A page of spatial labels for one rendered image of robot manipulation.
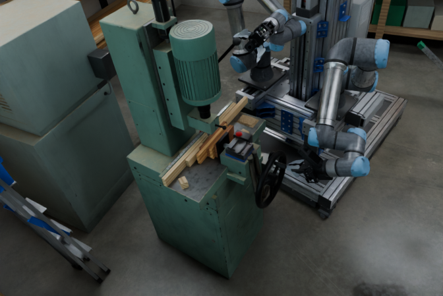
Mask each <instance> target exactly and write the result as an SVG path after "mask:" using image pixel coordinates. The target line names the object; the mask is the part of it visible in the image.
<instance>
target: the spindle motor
mask: <svg viewBox="0 0 443 296"><path fill-rule="evenodd" d="M169 40H170V43H171V49H172V52H173V58H174V62H175V67H176V71H177V76H178V80H179V85H180V89H181V95H182V99H183V101H184V102H186V103H187V104H189V105H195V106H202V105H208V104H211V103H213V102H215V101H216V100H218V99H219V98H220V96H221V94H222V88H221V82H220V71H219V65H218V54H217V48H216V37H215V31H214V27H213V26H212V24H211V23H210V22H208V21H206V20H186V21H183V22H180V23H178V24H176V25H175V26H173V27H172V28H171V30H170V32H169Z"/></svg>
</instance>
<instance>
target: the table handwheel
mask: <svg viewBox="0 0 443 296"><path fill-rule="evenodd" d="M279 157H280V158H279ZM278 158H279V160H278V162H280V163H284V164H286V165H287V156H286V154H285V152H284V151H283V150H278V151H276V152H274V153H273V154H272V155H271V156H270V158H269V160H268V161H267V162H266V165H265V166H264V168H263V170H262V171H261V173H260V174H257V173H256V177H257V178H259V180H258V184H257V187H256V193H255V202H256V205H257V207H258V208H260V209H263V208H266V207H267V206H268V205H269V204H270V203H271V202H272V201H273V199H274V198H275V196H276V194H277V193H278V191H279V188H280V186H281V183H282V181H283V177H284V175H285V169H281V168H280V172H279V175H276V173H277V171H278V169H279V167H277V166H276V167H275V169H274V171H273V173H271V172H269V170H270V168H271V167H272V165H273V163H274V162H275V161H276V160H277V159H278ZM265 185H269V186H270V195H269V196H268V198H267V199H266V200H265V201H264V202H262V189H263V186H265Z"/></svg>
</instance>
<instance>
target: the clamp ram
mask: <svg viewBox="0 0 443 296"><path fill-rule="evenodd" d="M229 143H230V142H229V133H228V132H225V134H224V135H223V136H222V137H221V138H220V139H219V140H218V141H217V142H216V149H217V154H218V157H219V158H220V154H221V153H222V152H223V151H224V149H225V148H226V147H227V146H228V145H229Z"/></svg>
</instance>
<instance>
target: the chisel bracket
mask: <svg viewBox="0 0 443 296"><path fill-rule="evenodd" d="M187 120H188V124H189V126H190V127H192V128H195V129H198V130H200V131H203V132H206V133H208V134H213V133H214V132H215V131H216V130H217V129H218V128H219V127H215V124H217V125H220V122H219V117H218V115H216V114H213V113H211V116H210V117H209V118H208V119H202V118H200V114H199V111H198V108H196V107H195V108H194V109H193V110H192V111H191V112H190V113H189V114H188V115H187Z"/></svg>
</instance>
